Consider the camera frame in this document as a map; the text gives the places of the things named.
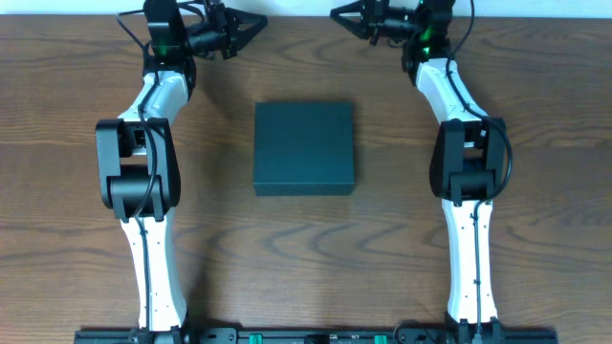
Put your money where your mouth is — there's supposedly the dark green box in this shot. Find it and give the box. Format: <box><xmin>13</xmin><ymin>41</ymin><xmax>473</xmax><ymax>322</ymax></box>
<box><xmin>252</xmin><ymin>101</ymin><xmax>356</xmax><ymax>196</ymax></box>

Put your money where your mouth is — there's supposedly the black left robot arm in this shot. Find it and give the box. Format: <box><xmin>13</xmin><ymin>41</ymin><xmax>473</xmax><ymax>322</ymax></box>
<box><xmin>75</xmin><ymin>0</ymin><xmax>268</xmax><ymax>343</ymax></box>

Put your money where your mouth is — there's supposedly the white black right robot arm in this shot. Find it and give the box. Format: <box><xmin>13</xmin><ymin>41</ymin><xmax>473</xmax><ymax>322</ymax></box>
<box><xmin>330</xmin><ymin>0</ymin><xmax>512</xmax><ymax>343</ymax></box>

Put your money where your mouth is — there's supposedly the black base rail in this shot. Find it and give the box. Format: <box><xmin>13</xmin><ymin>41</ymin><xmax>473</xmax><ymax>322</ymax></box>
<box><xmin>74</xmin><ymin>326</ymin><xmax>558</xmax><ymax>344</ymax></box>

